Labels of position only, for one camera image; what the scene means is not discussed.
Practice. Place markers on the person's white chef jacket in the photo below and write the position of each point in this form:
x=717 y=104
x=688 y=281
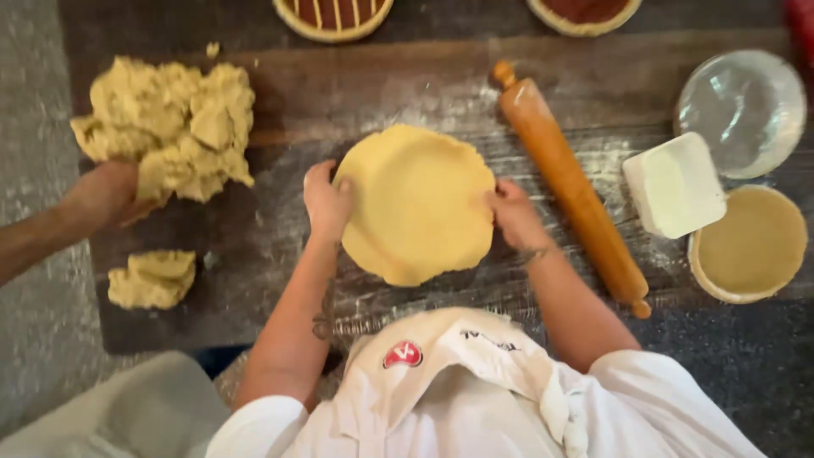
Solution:
x=470 y=394

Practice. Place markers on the dark wooden work board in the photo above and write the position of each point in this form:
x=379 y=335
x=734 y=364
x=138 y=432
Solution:
x=445 y=114

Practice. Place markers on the small yellow dough lump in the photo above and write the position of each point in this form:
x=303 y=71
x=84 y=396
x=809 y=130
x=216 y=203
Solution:
x=152 y=280

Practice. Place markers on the jam tart with lattice strips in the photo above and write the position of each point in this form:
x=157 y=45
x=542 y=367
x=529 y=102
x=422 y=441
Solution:
x=334 y=16

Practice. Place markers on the person's right hand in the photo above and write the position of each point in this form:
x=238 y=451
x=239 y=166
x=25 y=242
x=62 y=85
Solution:
x=516 y=216

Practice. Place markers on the plain jam-filled tart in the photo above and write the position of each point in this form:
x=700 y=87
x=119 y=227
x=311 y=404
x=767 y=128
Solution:
x=584 y=14

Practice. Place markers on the dough-lined pie tin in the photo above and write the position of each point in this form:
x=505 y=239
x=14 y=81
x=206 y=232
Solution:
x=416 y=203

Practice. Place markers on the red object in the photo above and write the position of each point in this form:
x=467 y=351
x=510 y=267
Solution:
x=801 y=28

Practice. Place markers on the wooden rolling pin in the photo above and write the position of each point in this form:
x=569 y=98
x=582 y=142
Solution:
x=569 y=184

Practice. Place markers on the trimmed dough pie shell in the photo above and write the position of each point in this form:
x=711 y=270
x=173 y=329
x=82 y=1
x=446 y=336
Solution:
x=749 y=245

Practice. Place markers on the clear glass bowl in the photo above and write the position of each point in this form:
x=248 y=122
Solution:
x=741 y=113

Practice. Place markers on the tiny dough crumb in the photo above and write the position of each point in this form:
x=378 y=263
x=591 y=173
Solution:
x=212 y=49

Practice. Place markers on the person's right fingers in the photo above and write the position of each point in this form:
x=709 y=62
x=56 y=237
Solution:
x=502 y=194

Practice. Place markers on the person's left hand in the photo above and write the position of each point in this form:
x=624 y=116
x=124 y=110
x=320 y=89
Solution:
x=325 y=205

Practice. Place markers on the large yellow dough mass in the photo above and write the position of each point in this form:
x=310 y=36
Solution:
x=171 y=124

